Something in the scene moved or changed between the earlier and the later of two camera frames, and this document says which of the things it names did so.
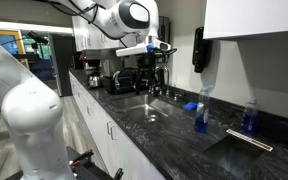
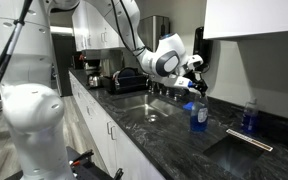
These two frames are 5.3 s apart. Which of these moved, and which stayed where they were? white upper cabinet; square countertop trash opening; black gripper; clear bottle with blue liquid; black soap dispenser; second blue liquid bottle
Moved: black gripper; clear bottle with blue liquid
Stayed: black soap dispenser; second blue liquid bottle; square countertop trash opening; white upper cabinet
